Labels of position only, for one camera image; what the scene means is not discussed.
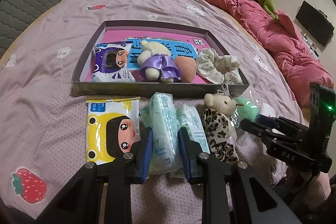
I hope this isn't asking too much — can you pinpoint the pink and blue book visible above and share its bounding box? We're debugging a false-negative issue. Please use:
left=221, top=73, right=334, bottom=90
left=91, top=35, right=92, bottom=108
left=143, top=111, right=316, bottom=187
left=89, top=30, right=212, bottom=84

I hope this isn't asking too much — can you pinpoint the green tissue pack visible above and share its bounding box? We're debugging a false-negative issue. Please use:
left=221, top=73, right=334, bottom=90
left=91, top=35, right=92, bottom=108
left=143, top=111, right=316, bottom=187
left=140, top=92, right=182, bottom=174
left=177, top=105, right=210, bottom=159

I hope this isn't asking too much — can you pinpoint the shallow purple cardboard box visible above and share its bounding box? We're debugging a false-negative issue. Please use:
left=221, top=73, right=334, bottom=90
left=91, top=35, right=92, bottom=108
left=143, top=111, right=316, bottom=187
left=71, top=19, right=250, bottom=98

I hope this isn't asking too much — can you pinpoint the purple cartoon snack packet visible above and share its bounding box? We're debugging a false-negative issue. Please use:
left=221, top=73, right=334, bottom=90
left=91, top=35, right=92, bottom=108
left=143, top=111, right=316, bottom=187
left=91, top=41, right=135, bottom=83

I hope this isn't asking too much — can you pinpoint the cream bear purple dress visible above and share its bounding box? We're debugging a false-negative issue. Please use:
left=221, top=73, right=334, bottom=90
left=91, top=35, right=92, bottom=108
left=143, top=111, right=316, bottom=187
left=137, top=40, right=181, bottom=83

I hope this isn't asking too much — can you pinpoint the yellow cartoon snack packet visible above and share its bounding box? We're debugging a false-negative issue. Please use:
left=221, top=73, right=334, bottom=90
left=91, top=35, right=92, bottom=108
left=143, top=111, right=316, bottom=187
left=85, top=97, right=141, bottom=165

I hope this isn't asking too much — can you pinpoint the black wall television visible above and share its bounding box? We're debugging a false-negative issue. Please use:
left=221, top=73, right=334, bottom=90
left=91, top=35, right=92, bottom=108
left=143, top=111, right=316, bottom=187
left=295, top=1, right=335, bottom=47

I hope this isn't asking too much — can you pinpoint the peach plush bun toy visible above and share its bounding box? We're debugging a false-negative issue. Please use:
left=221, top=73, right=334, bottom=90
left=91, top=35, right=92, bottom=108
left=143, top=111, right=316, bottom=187
left=174, top=56, right=197, bottom=83

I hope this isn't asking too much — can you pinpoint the floral white scrunchie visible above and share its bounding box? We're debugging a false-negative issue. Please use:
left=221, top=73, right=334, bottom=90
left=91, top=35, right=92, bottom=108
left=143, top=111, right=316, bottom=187
left=196, top=48, right=243, bottom=85

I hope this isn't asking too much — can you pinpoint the hand with red nails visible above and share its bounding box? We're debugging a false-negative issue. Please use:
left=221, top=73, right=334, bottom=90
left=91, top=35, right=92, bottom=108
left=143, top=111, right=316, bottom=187
left=284, top=167, right=331, bottom=210

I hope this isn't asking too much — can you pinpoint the beige bear with tiara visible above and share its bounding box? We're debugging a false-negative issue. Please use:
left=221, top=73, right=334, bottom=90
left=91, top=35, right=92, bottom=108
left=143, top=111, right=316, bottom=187
left=204, top=83, right=237, bottom=145

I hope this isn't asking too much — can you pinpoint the green plush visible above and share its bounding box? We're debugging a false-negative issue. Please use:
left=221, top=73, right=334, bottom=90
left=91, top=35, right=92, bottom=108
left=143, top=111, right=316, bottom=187
left=233, top=97, right=261, bottom=123

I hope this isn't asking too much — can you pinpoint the pink quilted comforter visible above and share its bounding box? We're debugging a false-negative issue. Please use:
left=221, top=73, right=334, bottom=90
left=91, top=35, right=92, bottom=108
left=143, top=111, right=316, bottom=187
left=205, top=0, right=334, bottom=106

